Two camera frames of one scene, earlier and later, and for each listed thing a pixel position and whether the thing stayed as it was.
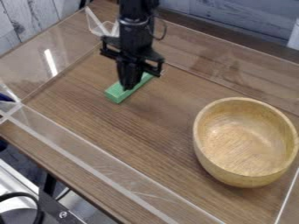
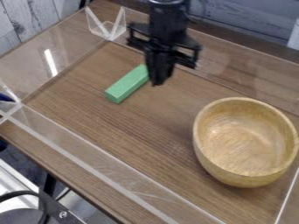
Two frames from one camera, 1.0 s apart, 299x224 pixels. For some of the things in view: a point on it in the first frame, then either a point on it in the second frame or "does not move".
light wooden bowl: (245, 141) does not move
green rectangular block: (116, 92) does not move
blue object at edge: (5, 98) does not move
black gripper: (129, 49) → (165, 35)
